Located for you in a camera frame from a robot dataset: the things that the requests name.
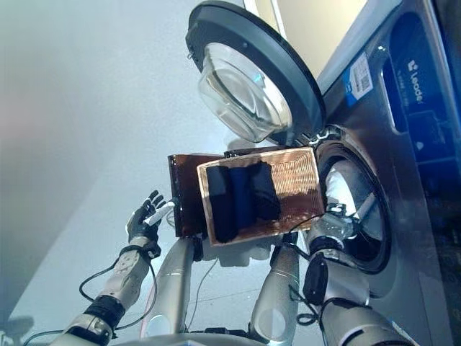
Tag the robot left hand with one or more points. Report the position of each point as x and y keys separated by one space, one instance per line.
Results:
x=142 y=227

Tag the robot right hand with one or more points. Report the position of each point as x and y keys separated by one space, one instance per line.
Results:
x=354 y=225

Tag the white garment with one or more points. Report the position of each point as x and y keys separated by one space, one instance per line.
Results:
x=342 y=187

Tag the black garment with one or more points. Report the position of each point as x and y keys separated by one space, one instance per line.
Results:
x=219 y=205
x=264 y=191

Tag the blue garment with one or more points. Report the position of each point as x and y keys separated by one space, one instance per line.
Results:
x=241 y=198

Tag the robot left silver arm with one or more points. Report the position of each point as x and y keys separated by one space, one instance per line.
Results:
x=122 y=274

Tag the robot right silver arm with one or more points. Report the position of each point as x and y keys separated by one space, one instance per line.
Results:
x=342 y=288

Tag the grey front-load washing machine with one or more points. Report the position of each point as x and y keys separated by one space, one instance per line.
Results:
x=407 y=198

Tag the glossy brown wooden stool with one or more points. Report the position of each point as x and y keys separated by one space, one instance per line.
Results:
x=187 y=194

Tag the robot left silver leg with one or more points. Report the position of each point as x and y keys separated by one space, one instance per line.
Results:
x=176 y=284

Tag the robot silver leg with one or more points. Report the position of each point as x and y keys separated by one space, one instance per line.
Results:
x=176 y=284
x=277 y=288

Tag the tan wicker laundry basket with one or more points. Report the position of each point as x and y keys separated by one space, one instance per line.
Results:
x=295 y=180

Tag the rolled black garment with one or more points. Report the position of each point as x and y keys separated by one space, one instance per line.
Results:
x=219 y=205

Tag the robot right silver leg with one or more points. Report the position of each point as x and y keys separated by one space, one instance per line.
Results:
x=277 y=288

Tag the robot grey torso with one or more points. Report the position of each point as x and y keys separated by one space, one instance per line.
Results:
x=223 y=340

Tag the blue white energy sticker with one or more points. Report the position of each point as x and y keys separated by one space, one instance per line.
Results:
x=358 y=79

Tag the round glass washer door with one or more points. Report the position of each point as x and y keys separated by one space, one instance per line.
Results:
x=252 y=72

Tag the white counter cabinet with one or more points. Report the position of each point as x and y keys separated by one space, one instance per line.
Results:
x=317 y=14

